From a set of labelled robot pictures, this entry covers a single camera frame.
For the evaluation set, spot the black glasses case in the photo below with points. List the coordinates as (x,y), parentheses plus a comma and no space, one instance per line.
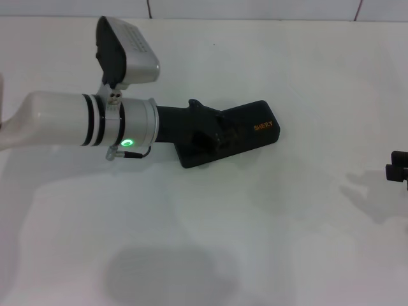
(258,127)

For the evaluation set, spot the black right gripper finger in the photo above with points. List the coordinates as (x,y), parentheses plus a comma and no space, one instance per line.
(400,157)
(396,172)

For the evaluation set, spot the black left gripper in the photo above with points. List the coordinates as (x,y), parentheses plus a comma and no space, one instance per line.
(185,124)

